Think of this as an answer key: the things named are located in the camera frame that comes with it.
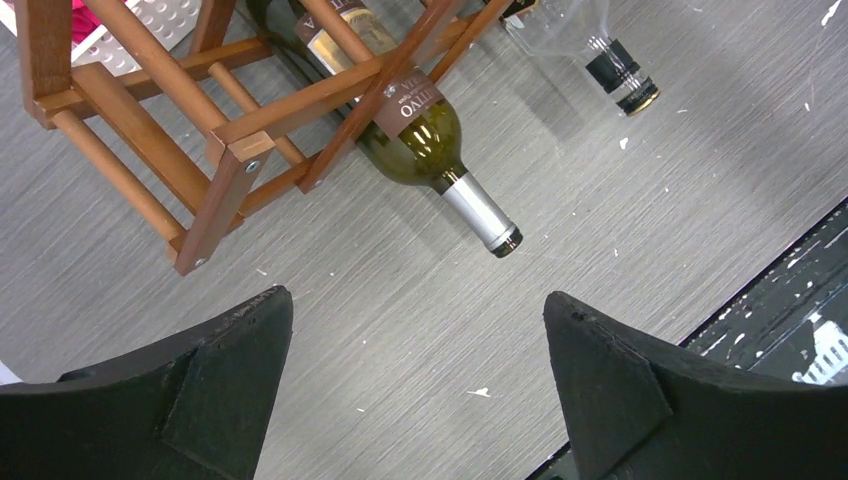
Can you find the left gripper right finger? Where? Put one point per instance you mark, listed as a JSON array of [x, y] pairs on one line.
[[637, 407]]

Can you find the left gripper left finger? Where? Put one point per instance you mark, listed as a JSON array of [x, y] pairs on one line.
[[193, 405]]

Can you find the green bottle silver capsule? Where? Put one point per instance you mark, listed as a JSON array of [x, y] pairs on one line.
[[415, 138]]

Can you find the brown wooden wine rack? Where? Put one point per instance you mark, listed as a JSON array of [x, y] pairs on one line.
[[204, 133]]

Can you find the pink red cloth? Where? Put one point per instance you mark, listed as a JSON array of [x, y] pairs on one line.
[[84, 21]]

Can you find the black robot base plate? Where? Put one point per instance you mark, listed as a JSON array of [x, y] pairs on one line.
[[789, 322]]

